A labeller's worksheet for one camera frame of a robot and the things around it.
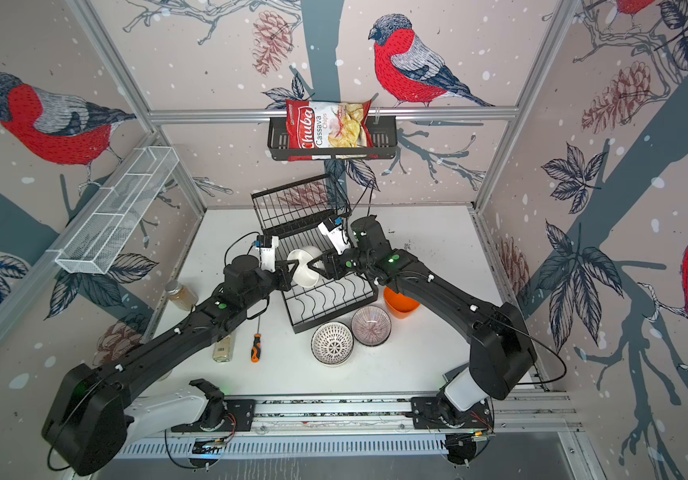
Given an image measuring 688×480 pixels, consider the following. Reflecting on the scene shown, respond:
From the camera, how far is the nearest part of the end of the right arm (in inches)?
26.9

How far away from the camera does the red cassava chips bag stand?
873 millimetres

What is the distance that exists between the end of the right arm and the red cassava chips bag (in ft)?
1.23
